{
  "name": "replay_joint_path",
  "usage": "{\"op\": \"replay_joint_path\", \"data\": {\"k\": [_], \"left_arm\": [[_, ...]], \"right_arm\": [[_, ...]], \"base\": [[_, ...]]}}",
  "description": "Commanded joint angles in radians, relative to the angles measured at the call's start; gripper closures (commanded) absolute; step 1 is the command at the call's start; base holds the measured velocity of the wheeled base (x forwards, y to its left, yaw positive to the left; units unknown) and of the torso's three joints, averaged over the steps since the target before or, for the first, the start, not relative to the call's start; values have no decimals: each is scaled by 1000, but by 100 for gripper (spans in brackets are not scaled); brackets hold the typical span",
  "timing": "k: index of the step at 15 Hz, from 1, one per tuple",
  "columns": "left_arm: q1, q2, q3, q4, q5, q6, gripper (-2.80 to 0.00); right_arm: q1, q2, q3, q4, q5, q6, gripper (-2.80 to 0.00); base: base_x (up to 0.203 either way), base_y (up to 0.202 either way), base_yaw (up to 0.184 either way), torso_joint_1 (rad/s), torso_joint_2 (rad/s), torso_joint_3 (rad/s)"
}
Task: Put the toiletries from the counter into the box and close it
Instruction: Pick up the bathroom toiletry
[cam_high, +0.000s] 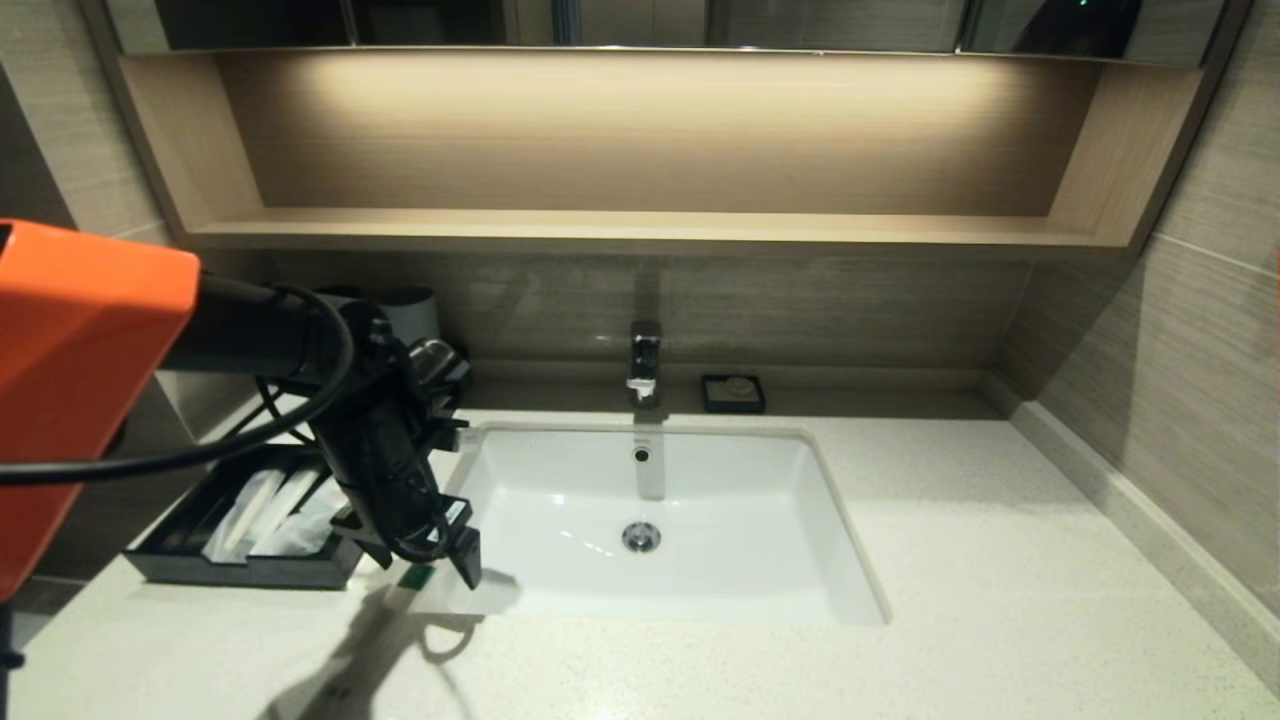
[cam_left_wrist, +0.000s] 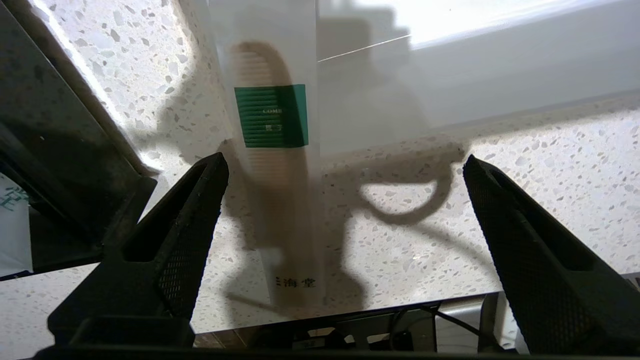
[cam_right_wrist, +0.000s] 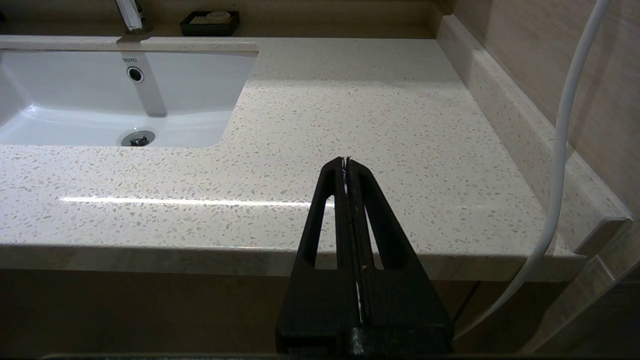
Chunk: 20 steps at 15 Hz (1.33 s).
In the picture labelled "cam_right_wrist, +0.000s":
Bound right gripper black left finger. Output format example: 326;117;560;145
275;157;363;356

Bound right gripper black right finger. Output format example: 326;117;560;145
346;157;455;356

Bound brown vanity cabinet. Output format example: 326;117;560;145
0;267;566;357

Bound chrome sink drain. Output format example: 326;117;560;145
121;130;156;147

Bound black soap dish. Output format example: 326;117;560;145
180;11;241;37

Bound beige soap bar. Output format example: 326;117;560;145
190;11;233;25

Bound white sink basin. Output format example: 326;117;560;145
0;49;259;149

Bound chrome faucet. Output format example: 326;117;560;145
115;0;152;36

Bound white cable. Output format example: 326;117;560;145
452;0;611;341

